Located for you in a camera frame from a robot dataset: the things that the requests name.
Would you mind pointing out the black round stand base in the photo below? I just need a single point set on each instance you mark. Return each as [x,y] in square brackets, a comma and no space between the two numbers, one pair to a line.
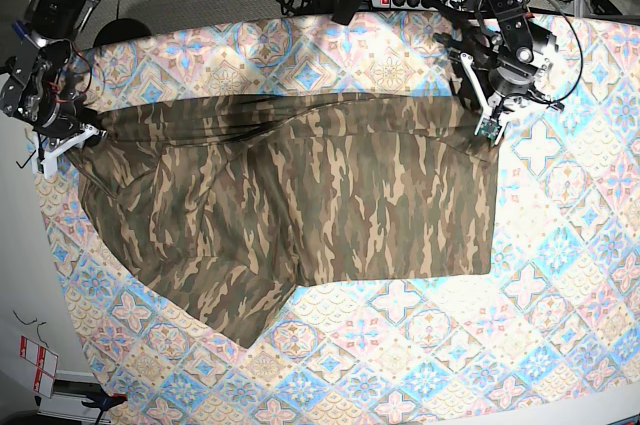
[121,30]

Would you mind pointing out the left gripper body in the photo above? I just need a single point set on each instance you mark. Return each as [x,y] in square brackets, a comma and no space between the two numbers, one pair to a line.
[507,91]

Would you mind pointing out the camouflage T-shirt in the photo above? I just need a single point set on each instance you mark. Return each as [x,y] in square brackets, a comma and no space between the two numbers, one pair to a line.
[226,205]

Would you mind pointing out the black hex key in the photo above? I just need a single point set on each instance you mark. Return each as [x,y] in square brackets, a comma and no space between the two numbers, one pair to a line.
[22,165]

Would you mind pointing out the black orange bottom clamp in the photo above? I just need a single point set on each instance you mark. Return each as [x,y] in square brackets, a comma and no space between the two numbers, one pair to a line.
[102,402]

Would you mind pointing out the red white label tag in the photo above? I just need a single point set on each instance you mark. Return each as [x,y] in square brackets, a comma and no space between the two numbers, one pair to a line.
[42,366]

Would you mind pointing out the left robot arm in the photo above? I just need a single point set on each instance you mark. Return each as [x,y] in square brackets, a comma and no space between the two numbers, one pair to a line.
[490,28]

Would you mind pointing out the white power strip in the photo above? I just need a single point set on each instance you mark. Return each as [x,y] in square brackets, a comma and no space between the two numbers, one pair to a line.
[411,5]

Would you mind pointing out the blue clamp handle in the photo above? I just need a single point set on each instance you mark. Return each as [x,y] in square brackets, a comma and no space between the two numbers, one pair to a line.
[23,30]

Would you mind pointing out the patterned tile tablecloth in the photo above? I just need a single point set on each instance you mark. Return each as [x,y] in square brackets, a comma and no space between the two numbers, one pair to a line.
[557,316]

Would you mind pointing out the red black clamp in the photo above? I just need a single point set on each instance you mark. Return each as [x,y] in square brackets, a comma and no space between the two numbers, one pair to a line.
[19,75]

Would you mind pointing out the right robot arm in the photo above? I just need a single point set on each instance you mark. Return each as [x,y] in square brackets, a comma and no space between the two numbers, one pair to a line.
[41,86]

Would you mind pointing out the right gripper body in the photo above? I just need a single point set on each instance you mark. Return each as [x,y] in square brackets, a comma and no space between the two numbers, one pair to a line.
[68,126]

